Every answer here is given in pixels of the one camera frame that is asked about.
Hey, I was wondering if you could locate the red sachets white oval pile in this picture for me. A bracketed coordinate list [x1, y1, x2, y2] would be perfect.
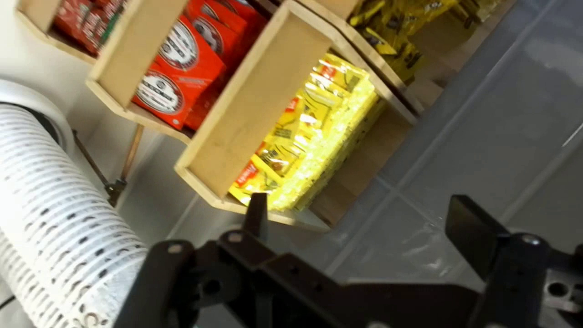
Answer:
[130, 0, 269, 134]

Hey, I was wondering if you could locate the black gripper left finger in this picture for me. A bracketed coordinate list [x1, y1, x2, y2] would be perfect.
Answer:
[114, 192, 287, 328]

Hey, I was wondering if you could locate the tallest paper cup stack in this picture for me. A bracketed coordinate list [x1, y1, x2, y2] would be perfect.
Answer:
[0, 103, 149, 328]

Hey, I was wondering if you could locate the olive yellow sachets pile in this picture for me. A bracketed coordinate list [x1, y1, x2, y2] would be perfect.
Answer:
[345, 0, 509, 84]

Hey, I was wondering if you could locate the white round cup holder base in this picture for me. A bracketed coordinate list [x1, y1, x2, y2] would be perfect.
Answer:
[0, 77, 78, 155]

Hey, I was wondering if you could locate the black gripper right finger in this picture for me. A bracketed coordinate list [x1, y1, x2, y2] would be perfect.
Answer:
[444, 194, 551, 328]

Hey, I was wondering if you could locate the wooden bin shelf organizer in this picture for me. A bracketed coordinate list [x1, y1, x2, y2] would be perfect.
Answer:
[14, 0, 517, 237]

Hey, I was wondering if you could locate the red and white sachets pile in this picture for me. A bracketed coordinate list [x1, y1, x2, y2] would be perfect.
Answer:
[48, 0, 127, 59]

